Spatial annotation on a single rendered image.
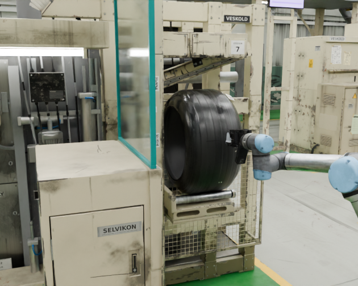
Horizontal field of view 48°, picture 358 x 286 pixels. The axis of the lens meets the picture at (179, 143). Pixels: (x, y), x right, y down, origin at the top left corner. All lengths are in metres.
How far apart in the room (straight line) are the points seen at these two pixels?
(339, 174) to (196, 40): 1.26
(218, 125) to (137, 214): 0.79
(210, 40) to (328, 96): 4.42
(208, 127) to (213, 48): 0.63
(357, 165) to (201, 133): 0.80
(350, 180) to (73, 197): 0.91
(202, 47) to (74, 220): 1.41
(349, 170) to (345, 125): 5.15
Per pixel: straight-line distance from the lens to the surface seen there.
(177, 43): 2.35
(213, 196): 2.19
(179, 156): 2.48
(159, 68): 2.04
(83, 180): 1.31
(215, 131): 1.98
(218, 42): 2.45
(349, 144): 6.74
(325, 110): 6.74
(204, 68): 2.55
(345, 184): 1.47
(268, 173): 1.72
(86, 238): 1.38
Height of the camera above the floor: 1.63
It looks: 12 degrees down
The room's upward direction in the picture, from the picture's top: straight up
